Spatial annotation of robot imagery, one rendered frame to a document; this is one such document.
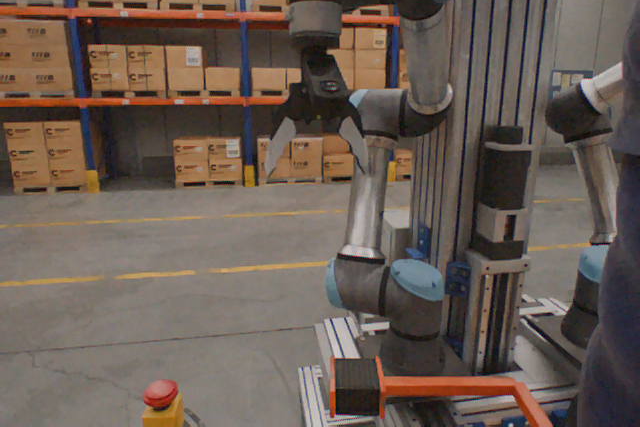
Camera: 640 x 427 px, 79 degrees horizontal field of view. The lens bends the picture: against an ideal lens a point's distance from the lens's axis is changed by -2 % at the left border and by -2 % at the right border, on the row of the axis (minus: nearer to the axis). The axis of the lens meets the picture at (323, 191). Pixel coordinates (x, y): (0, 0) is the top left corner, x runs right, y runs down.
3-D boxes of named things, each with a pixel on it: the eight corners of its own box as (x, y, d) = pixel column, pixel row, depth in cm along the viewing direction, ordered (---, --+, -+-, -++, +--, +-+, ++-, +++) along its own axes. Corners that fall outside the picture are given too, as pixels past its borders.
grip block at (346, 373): (329, 418, 60) (329, 391, 59) (329, 379, 68) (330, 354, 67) (385, 419, 60) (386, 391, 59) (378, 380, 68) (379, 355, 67)
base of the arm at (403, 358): (372, 342, 99) (373, 307, 97) (429, 336, 102) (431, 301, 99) (391, 384, 85) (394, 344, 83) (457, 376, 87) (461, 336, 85)
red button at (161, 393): (139, 417, 80) (137, 401, 80) (151, 393, 87) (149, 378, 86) (174, 416, 81) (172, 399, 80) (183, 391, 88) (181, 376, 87)
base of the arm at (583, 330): (547, 323, 107) (552, 290, 105) (594, 318, 110) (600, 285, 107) (591, 358, 93) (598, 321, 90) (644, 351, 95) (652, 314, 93)
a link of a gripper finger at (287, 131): (267, 171, 64) (300, 124, 63) (268, 179, 58) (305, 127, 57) (250, 161, 63) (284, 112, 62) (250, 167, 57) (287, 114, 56)
